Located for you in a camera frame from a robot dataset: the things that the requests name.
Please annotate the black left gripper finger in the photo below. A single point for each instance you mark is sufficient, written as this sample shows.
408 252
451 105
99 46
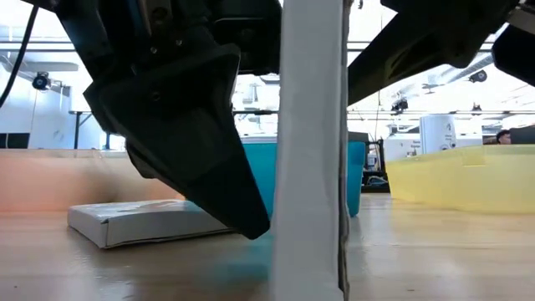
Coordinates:
179 138

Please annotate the white pillar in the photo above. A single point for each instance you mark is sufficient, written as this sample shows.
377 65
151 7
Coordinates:
436 131

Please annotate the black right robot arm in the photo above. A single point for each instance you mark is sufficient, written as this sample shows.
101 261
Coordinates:
518 54

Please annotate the blue plastic bin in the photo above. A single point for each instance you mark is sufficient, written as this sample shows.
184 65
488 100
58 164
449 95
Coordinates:
261 175

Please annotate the black equipment cart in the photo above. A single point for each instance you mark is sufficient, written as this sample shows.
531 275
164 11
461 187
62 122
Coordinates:
376 167

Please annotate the yellow translucent plastic bin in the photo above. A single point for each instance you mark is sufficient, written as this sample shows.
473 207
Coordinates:
460 180

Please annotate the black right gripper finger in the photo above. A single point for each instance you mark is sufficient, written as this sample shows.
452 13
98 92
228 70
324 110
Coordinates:
388 62

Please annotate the long black horizontal rail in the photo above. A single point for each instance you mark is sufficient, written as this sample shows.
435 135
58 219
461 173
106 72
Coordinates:
418 112

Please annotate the black ceiling spot lamp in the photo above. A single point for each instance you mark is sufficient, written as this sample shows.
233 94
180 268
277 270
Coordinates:
41 80
478 76
400 104

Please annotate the person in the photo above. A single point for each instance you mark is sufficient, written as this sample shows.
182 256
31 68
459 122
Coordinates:
503 137

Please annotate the black monitor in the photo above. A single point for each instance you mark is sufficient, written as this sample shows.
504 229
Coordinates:
522 136
358 138
14 141

